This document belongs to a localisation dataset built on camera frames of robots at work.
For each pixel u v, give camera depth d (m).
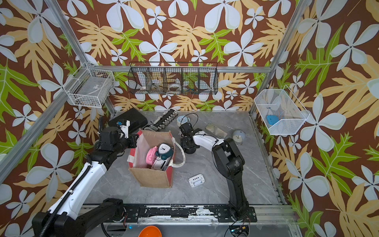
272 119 0.80
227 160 0.53
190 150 0.95
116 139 0.61
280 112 0.83
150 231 0.67
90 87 0.85
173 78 0.97
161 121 1.12
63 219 0.37
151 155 0.82
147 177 0.70
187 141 0.73
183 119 1.12
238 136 0.97
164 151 0.85
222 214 0.74
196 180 0.84
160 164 0.84
